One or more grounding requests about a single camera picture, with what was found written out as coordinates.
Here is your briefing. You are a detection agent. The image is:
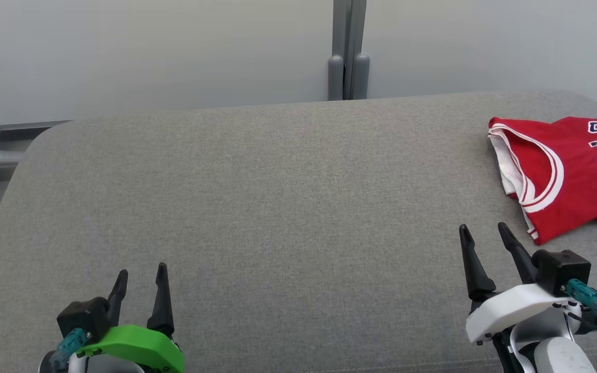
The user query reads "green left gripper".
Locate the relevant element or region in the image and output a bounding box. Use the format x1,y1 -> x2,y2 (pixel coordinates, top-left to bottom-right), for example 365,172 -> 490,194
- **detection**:
76,262 -> 186,373

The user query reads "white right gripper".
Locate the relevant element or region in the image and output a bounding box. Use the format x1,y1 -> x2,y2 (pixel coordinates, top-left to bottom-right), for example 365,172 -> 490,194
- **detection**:
459,222 -> 582,346

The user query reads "red basketball jersey white trim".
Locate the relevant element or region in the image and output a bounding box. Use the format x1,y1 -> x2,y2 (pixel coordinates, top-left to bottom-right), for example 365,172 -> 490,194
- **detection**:
488,117 -> 597,246

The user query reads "grey fabric sofa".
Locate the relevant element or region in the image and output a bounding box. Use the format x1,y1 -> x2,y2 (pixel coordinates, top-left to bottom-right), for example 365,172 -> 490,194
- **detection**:
0,91 -> 597,373

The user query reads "left camera cable teal plug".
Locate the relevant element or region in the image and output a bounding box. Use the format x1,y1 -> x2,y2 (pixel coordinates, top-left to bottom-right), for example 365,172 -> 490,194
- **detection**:
50,327 -> 92,371

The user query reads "camera cable teal plug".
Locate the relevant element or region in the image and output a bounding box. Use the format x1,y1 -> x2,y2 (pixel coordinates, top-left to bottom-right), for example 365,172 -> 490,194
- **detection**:
560,279 -> 597,354
50,327 -> 92,371

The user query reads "right camera cable teal plug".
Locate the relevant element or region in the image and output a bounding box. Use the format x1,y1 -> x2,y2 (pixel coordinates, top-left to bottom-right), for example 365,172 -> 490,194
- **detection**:
560,279 -> 597,354

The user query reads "grey partition post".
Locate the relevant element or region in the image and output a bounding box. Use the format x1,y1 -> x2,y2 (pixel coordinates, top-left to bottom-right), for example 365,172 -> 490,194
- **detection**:
328,0 -> 371,101

